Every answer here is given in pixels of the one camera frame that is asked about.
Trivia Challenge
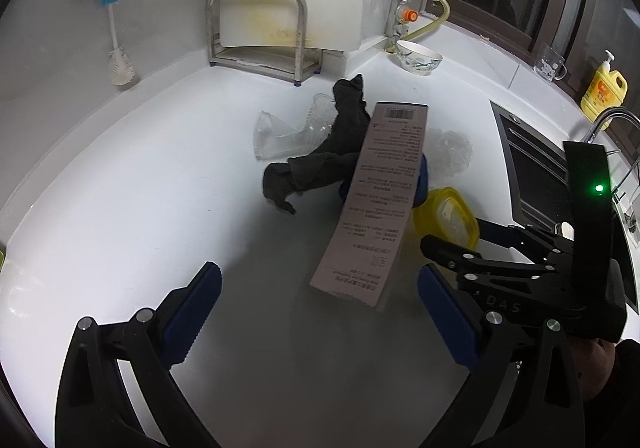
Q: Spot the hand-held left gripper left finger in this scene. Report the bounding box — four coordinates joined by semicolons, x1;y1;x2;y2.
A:
55;262;223;448

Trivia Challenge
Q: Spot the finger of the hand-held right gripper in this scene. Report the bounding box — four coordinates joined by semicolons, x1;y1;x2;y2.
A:
475;219;573;263
421;234;551;286

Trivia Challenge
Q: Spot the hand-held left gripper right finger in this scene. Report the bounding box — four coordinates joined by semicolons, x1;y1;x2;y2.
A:
417;264;586;448

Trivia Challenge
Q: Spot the yellow lidded plastic container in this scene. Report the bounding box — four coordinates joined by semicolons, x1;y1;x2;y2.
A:
411;187;480;251

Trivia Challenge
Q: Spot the long paper receipt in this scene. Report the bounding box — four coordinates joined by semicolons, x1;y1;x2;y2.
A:
309;102;431;313

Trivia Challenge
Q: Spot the clear plastic cup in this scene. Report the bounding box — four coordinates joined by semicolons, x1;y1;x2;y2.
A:
252;110;308;161
305;94;335;147

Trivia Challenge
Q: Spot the person's right hand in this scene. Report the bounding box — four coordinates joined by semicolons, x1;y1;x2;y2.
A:
570;337;621;409

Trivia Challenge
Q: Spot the stainless steel sink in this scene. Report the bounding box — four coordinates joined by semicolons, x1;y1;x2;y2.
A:
490;100;638;313

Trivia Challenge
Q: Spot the blue round object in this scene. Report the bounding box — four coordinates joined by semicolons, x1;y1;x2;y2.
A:
338;153;432;216

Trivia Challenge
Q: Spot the crumpled clear plastic wrap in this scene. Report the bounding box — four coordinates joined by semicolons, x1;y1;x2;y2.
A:
427;128;475;176

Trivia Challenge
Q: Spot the metal faucet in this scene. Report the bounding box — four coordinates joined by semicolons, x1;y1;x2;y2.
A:
579;106;640;201

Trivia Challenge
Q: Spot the black cloth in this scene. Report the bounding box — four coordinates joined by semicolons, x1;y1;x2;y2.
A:
263;74;373;216

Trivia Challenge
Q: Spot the yellow detergent pump bottle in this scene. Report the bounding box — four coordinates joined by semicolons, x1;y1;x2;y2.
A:
580;50;628;131

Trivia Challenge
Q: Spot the glass mug with cartoon print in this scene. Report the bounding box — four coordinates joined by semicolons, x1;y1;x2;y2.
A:
532;42;569;81

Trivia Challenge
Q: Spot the patterned white ceramic bowl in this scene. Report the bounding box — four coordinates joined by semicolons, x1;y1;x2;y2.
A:
396;40;444;76

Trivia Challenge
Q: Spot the metal board rack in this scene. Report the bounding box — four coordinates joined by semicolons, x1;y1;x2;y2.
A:
205;0;323;87

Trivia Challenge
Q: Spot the yellow gas hose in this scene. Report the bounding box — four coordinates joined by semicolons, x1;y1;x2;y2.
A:
400;0;452;44

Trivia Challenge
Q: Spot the white bottle brush blue handle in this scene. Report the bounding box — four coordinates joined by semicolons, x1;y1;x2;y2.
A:
99;0;137;87

